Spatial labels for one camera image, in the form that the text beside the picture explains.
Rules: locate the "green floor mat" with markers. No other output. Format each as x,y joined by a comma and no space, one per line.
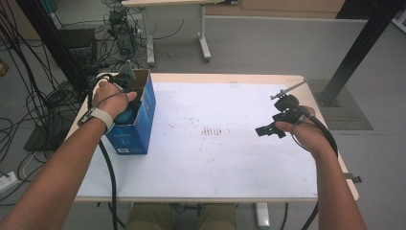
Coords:
348,108

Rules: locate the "black floor base plate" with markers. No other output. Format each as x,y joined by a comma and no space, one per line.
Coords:
44,139

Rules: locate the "white band wristwatch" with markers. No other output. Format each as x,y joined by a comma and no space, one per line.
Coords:
99,116

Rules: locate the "white power strip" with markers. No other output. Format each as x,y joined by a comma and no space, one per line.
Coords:
7,181

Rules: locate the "black metal frame post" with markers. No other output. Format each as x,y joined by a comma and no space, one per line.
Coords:
357,54
52,41

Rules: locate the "white table leg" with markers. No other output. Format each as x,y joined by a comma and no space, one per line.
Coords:
262,215

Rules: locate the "person's left leg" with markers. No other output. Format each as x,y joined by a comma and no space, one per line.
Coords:
150,217

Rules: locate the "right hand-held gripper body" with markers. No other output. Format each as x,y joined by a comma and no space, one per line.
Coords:
290,110

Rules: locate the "blue cardboard box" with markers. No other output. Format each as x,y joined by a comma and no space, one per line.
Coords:
134,134

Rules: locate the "person's leg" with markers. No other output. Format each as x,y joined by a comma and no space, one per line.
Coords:
217,217
150,217

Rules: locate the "person's left hand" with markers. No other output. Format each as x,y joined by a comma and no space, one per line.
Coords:
111,100

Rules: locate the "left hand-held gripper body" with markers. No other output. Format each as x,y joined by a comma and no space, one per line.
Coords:
124,78

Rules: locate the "white table mat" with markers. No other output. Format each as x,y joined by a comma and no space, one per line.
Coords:
223,159

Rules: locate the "grey metal table clamp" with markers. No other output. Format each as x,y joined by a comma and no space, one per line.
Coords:
352,177

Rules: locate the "black computer case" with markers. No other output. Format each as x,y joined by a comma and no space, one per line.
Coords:
78,43

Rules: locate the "white-legged background table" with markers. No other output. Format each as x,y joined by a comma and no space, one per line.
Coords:
204,38

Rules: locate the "person's right hand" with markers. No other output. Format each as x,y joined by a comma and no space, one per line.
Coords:
308,134

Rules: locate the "person's right leg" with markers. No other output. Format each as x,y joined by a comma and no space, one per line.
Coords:
217,217

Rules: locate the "blue bottle with white cap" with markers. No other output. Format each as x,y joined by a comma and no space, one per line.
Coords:
125,116

